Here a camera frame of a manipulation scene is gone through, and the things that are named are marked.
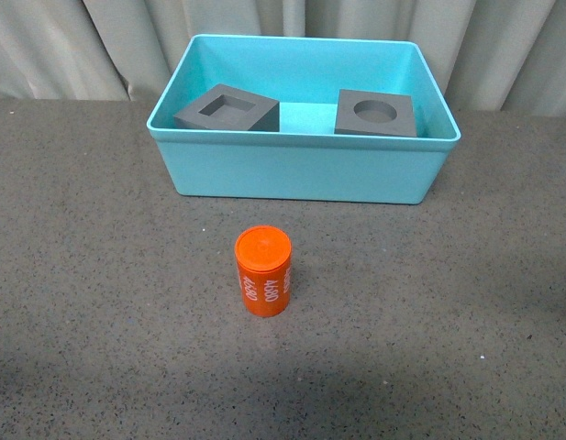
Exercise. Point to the orange cylinder with white numbers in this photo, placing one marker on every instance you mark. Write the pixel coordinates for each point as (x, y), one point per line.
(263, 254)

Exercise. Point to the gray block with square hole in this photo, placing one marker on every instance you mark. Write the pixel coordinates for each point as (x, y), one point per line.
(228, 108)

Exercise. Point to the gray block with round hole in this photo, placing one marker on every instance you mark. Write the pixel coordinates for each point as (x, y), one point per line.
(365, 113)

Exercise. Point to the light blue plastic box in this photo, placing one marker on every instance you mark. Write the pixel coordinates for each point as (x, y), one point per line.
(305, 159)

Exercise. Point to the white pleated curtain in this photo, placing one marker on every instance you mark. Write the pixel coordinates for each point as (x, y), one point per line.
(485, 55)

